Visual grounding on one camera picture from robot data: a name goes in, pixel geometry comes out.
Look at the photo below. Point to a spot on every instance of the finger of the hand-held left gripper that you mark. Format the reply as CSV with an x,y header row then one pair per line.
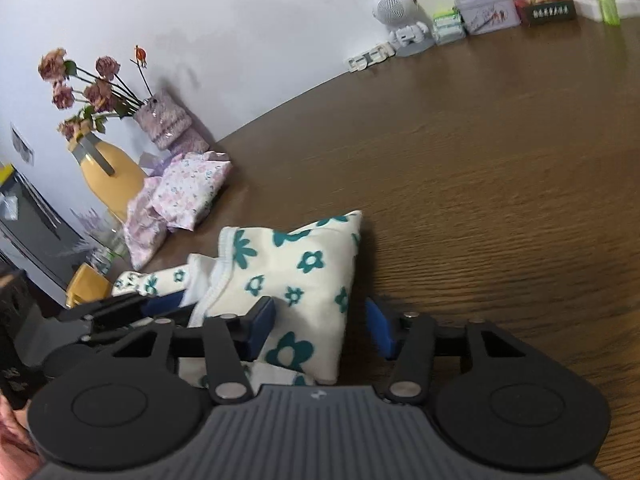
x,y
162,306
110,306

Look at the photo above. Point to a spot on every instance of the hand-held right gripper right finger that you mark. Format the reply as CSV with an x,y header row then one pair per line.
x,y
377,329

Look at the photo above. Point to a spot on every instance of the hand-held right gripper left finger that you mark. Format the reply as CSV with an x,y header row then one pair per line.
x,y
262,325

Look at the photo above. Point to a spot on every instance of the cream green-flowered garment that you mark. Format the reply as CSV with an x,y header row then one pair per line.
x,y
300,280

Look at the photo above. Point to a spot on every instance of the pink floral garment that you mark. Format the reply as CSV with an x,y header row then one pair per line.
x,y
185,190

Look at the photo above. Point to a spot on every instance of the black perforated crate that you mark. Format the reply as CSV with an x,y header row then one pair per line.
x,y
12,320

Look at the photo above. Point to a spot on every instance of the rack of small items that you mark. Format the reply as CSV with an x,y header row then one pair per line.
x,y
107,260

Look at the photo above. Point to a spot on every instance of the clear glass cup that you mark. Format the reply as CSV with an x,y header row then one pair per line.
x,y
116,234

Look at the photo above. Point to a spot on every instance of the grey fridge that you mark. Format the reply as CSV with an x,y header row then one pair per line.
x,y
30,230

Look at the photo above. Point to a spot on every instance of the yellow thermos jug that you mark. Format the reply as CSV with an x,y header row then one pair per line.
x,y
112,175

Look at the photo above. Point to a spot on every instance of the purple tissue pack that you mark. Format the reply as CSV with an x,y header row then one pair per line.
x,y
155,162

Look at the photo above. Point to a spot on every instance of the pink wrapped vase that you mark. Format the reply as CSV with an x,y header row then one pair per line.
x,y
162,120

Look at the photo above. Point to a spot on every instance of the dried rose bouquet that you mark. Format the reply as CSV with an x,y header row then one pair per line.
x,y
107,66

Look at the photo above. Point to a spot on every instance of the green and white packets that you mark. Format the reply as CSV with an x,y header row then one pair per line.
x,y
447,25

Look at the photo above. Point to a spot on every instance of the white robot speaker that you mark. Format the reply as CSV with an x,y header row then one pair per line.
x,y
392,5

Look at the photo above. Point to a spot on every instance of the lilac tin box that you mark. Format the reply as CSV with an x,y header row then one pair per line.
x,y
487,15

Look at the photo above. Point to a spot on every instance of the dark gift box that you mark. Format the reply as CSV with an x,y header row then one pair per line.
x,y
550,12

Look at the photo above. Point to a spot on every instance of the wall poster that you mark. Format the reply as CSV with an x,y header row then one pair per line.
x,y
22,144

